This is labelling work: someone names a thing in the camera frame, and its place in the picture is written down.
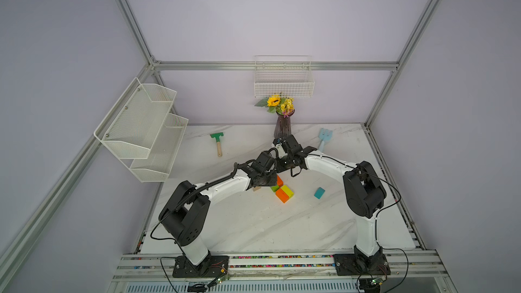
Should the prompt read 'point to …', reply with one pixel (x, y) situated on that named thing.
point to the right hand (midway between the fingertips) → (277, 167)
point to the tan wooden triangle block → (256, 188)
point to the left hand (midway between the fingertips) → (272, 180)
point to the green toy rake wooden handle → (219, 146)
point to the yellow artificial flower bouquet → (275, 104)
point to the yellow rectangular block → (290, 193)
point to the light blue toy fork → (325, 135)
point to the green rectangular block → (275, 188)
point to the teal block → (319, 192)
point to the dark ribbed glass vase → (283, 126)
